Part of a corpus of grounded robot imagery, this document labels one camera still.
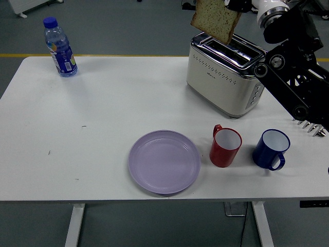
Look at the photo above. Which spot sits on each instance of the cream and chrome toaster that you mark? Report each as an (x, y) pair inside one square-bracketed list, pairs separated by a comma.
[(221, 85)]

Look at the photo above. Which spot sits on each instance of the white equipment base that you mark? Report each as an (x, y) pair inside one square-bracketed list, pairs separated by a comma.
[(325, 14)]

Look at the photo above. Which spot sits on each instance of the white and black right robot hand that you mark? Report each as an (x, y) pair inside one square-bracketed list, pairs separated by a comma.
[(267, 3)]

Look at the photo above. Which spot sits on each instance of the clear plastic under-table bracket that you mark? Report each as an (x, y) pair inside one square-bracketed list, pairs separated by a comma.
[(235, 209)]

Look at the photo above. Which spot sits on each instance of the blue mug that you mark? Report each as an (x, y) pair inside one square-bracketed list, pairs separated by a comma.
[(264, 154)]

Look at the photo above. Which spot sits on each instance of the brown bread slice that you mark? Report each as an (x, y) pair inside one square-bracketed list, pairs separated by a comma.
[(216, 20)]

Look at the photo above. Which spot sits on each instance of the red mug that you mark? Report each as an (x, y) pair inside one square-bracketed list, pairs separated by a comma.
[(222, 155)]

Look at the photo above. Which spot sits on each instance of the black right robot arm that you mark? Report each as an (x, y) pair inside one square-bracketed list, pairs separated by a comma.
[(295, 72)]

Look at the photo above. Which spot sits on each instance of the white table leg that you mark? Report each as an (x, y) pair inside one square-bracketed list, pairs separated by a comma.
[(263, 226), (74, 226)]

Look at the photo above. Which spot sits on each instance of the blue-capped plastic water bottle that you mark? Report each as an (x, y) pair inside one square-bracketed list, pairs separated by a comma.
[(62, 51)]

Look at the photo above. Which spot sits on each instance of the white panel stand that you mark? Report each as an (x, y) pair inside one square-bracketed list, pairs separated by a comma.
[(25, 5)]

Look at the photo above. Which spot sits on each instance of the metal toast rack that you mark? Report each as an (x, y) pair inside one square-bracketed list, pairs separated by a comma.
[(312, 128)]

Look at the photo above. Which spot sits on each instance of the lilac round plate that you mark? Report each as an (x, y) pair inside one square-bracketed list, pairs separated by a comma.
[(164, 162)]

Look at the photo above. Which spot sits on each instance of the black table control panel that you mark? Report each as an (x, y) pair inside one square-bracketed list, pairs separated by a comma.
[(313, 204)]

